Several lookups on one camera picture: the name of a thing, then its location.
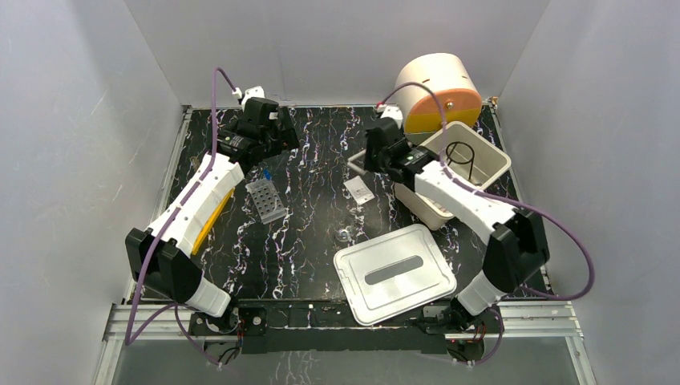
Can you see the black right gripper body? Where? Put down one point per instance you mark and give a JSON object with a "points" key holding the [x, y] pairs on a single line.
{"points": [[374, 161]]}

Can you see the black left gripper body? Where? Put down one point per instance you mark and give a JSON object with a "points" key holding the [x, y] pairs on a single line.
{"points": [[286, 132]]}

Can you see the small glass beaker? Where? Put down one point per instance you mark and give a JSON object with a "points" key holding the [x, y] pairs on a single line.
{"points": [[344, 235]]}

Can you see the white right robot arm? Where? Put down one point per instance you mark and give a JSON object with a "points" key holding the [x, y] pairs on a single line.
{"points": [[515, 238]]}

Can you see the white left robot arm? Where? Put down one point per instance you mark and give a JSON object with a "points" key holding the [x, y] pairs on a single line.
{"points": [[159, 255]]}

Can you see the white paper packet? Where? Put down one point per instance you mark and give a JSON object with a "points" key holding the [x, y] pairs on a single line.
{"points": [[359, 190]]}

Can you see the clear plastic tube rack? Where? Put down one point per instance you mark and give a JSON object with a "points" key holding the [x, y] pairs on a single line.
{"points": [[266, 199]]}

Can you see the cream cylindrical drawer cabinet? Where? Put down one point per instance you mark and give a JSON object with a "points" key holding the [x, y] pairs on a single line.
{"points": [[432, 79]]}

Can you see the white plastic bin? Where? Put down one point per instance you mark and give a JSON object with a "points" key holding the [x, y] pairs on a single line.
{"points": [[468, 154]]}

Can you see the yellow test tube rack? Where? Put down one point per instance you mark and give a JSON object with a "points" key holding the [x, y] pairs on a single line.
{"points": [[203, 234]]}

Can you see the white bin lid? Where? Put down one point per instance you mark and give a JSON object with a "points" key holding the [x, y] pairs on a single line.
{"points": [[393, 273]]}

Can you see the aluminium frame rail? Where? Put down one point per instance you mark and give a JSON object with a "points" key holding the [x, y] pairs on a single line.
{"points": [[526, 317]]}

